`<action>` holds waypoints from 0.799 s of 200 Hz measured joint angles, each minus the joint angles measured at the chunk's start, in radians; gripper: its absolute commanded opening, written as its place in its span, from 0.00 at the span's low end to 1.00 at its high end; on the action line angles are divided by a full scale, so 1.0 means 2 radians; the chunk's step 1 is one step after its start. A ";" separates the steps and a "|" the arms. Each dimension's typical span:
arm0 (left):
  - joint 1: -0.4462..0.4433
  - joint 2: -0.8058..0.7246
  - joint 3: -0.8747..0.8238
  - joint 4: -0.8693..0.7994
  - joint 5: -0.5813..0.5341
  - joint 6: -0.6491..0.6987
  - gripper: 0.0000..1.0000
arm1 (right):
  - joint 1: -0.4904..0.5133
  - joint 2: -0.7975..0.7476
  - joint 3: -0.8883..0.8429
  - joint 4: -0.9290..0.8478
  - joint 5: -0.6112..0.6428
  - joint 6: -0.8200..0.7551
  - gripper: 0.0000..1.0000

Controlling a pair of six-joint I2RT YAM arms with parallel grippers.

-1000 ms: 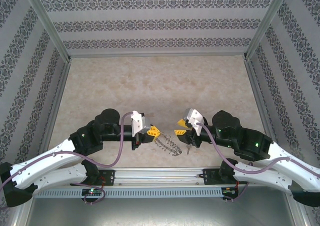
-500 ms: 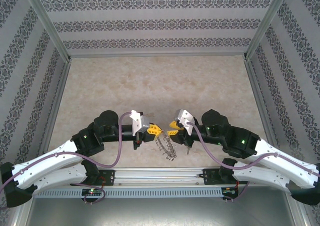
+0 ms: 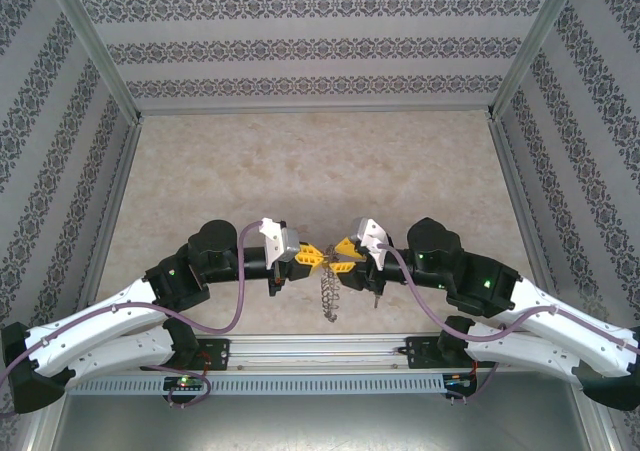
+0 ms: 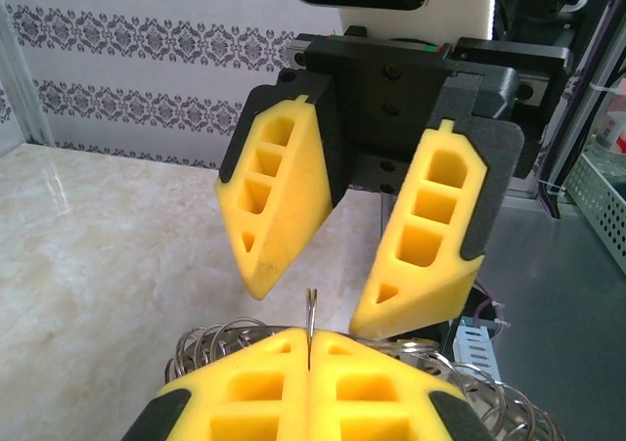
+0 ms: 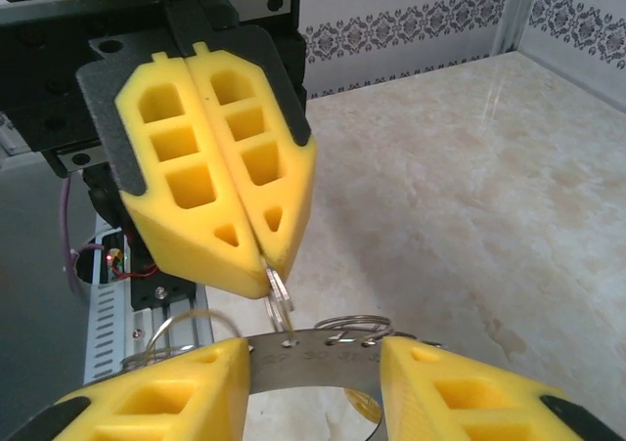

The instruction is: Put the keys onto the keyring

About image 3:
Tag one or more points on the thin aluminium frame rail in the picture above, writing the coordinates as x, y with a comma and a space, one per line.
315, 111

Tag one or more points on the grey metal shelf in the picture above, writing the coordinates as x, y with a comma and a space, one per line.
320, 423

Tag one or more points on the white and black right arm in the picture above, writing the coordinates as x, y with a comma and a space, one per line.
560, 336

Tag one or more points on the small circuit board green light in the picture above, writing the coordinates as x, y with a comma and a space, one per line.
186, 383

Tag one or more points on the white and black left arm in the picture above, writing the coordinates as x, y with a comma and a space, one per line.
90, 321

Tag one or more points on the aluminium frame post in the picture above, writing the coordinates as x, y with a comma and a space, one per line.
532, 46
95, 46

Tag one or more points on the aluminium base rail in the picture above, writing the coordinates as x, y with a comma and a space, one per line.
320, 351

